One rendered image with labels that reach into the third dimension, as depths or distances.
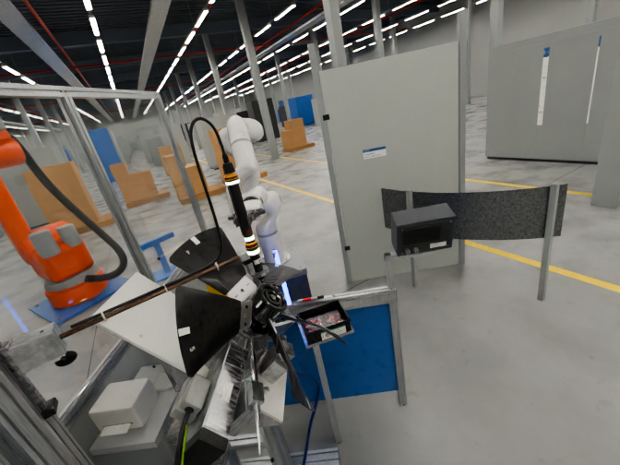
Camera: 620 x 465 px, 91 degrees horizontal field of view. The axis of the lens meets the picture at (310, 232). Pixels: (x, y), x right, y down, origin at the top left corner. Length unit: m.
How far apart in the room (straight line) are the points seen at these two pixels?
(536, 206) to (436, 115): 1.04
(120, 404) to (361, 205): 2.32
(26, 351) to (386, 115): 2.60
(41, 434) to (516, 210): 2.73
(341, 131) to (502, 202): 1.37
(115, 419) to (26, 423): 0.34
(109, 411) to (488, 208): 2.51
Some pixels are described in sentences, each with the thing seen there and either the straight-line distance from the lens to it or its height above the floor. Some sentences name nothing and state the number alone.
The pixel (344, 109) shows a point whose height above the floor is 1.68.
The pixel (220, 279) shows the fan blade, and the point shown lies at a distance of 1.11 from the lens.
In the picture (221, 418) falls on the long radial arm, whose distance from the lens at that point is 0.94.
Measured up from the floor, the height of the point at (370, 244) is 0.40.
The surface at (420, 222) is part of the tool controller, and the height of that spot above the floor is 1.22.
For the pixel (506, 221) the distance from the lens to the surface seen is 2.73.
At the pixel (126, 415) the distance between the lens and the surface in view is 1.40.
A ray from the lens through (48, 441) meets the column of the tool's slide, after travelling 1.22.
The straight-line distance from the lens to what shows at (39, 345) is 1.06.
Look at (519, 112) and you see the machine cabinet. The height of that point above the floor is 0.89.
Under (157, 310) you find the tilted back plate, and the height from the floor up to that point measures 1.26.
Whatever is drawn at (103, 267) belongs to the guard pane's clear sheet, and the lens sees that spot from 1.61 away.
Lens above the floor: 1.80
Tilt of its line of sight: 23 degrees down
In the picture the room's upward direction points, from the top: 12 degrees counter-clockwise
